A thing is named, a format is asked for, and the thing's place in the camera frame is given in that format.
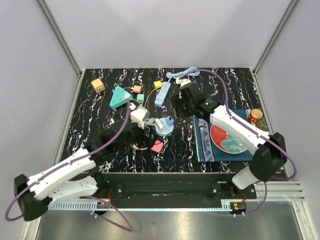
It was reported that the red floral ceramic plate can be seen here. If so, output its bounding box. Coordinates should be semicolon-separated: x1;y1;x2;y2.
210;125;247;155

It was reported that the dark blue patterned placemat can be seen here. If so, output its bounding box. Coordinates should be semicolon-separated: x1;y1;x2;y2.
192;116;253;162

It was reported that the teal triangular power strip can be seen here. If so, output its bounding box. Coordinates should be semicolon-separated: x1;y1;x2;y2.
109;86;132;110

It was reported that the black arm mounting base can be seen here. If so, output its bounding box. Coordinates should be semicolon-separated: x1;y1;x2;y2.
93;172;257;209

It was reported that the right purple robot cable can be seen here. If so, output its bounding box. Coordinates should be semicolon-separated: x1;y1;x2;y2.
174;69;298;218

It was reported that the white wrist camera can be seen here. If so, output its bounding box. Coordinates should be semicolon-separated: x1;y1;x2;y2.
175;78;192;88
129;105;150;129

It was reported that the round light blue power socket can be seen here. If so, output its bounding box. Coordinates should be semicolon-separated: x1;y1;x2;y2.
154;117;174;137

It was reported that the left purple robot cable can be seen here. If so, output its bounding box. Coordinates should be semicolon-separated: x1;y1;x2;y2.
4;102;136;232

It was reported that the salmon small charger plug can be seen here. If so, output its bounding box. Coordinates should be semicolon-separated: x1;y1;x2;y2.
132;85;143;94

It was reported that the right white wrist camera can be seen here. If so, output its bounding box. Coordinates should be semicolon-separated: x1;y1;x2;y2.
175;78;192;88

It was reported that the yellow small charger plug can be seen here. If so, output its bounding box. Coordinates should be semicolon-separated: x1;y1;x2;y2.
153;80;163;90

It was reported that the colourful patterned coaster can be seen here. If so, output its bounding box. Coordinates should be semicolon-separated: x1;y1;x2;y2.
250;117;270;133

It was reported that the white square plug adapter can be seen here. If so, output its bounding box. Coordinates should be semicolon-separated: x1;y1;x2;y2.
154;118;164;132

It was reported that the pink square plug adapter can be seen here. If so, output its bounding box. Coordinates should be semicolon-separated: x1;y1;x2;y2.
150;140;164;153

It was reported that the copper metal cup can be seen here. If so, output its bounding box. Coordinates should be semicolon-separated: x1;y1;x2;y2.
248;108;264;124

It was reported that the light blue long power strip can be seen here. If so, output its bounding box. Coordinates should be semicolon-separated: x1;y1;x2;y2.
154;82;171;107

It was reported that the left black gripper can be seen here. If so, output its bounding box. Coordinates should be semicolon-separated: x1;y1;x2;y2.
115;112;159;152

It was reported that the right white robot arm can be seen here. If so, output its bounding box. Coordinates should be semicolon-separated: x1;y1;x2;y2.
171;82;288;199

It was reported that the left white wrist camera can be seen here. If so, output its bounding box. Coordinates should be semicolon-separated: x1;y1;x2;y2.
129;105;150;129

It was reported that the teal small charger plug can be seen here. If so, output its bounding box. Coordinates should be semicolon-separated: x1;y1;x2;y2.
136;93;145;104

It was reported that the silver metal fork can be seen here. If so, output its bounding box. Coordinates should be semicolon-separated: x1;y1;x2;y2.
198;118;208;154

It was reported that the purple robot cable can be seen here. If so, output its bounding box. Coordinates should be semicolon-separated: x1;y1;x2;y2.
174;69;298;218
4;102;136;232

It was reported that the light blue charger plug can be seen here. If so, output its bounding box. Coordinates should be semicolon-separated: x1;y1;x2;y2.
166;116;174;126

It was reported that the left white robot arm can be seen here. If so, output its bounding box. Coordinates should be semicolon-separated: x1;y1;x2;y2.
14;121;155;222

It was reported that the orange thin charging cable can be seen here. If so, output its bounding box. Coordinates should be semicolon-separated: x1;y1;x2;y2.
122;86;159;151

